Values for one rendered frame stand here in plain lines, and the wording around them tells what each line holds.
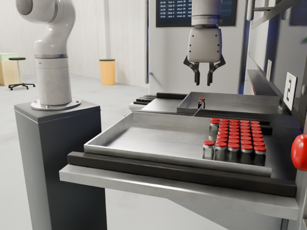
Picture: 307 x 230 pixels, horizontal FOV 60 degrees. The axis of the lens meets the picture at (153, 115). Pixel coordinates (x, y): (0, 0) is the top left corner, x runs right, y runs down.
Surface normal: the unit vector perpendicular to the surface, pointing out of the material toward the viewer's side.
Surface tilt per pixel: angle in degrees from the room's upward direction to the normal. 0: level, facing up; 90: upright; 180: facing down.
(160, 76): 90
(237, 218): 90
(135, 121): 90
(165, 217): 0
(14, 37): 90
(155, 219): 0
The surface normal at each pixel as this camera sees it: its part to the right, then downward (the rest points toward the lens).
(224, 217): -0.29, 0.26
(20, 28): 0.69, 0.20
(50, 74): 0.14, 0.27
